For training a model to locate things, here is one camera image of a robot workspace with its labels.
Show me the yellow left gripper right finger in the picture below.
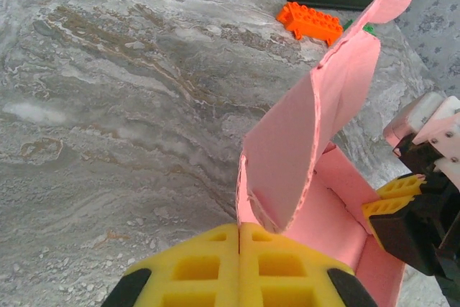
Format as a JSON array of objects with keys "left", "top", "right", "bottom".
[{"left": 239, "top": 223, "right": 378, "bottom": 307}]

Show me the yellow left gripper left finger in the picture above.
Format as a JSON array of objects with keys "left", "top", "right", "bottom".
[{"left": 103, "top": 223, "right": 241, "bottom": 307}]

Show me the pink paper box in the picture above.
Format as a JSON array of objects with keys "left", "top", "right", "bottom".
[{"left": 235, "top": 0, "right": 418, "bottom": 307}]

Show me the green toy brick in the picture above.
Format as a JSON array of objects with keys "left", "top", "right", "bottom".
[{"left": 343, "top": 19, "right": 378, "bottom": 37}]

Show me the orange toy brick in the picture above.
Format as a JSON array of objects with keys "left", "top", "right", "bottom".
[{"left": 276, "top": 1, "right": 344, "bottom": 47}]

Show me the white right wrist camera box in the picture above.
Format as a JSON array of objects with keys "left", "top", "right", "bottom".
[{"left": 382, "top": 91, "right": 460, "bottom": 188}]

